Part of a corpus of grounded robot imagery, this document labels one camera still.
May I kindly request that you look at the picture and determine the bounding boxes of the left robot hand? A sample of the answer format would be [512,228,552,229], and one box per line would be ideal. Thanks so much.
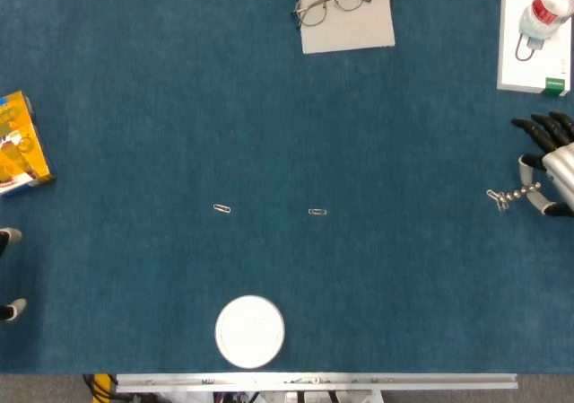
[0,226,28,322]

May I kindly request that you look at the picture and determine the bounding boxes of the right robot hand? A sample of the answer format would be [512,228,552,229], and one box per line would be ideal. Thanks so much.
[510,110,574,218]

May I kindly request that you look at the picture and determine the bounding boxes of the orange yellow cardboard box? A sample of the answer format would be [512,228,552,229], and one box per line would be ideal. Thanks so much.
[0,90,57,199]

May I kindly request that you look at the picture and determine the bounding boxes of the white box with green corner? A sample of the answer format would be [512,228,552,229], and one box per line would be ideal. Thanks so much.
[496,0,573,97]

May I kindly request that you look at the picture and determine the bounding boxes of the plastic bottle with red cap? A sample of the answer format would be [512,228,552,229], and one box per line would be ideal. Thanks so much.
[518,0,574,49]

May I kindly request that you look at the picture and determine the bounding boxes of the blue felt table cloth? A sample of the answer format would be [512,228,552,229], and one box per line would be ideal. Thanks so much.
[0,0,574,374]

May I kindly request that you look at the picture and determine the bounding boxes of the thin wire hook loop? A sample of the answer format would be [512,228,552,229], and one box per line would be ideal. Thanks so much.
[514,33,535,62]

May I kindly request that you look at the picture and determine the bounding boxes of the thin metal frame eyeglasses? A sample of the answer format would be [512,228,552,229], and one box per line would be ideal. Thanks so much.
[290,0,373,30]

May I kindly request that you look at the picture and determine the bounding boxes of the aluminium profile rail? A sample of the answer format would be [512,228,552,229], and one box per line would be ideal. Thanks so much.
[115,372,519,394]

